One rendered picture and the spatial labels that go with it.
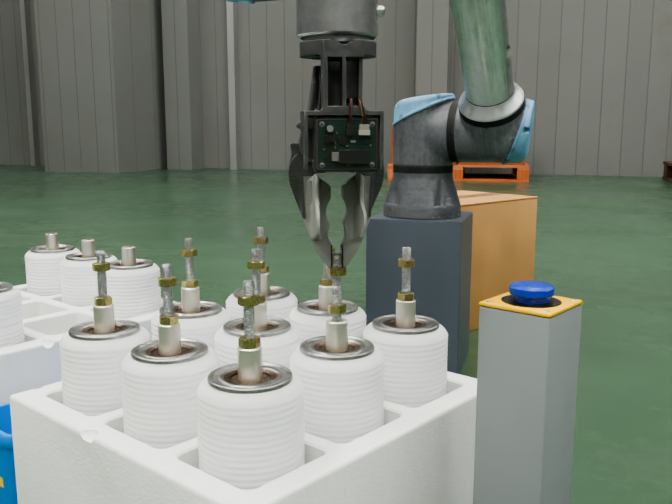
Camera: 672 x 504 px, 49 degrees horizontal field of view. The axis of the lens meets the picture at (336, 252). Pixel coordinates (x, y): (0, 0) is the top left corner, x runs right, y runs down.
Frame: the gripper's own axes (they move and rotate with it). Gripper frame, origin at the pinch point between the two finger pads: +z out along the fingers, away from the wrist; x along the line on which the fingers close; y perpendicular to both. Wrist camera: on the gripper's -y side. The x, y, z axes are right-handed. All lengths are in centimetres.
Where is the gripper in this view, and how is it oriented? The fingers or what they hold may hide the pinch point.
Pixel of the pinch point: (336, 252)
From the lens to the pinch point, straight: 73.6
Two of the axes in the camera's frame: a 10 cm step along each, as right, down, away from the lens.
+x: 9.9, -0.2, 1.0
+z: 0.0, 9.8, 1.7
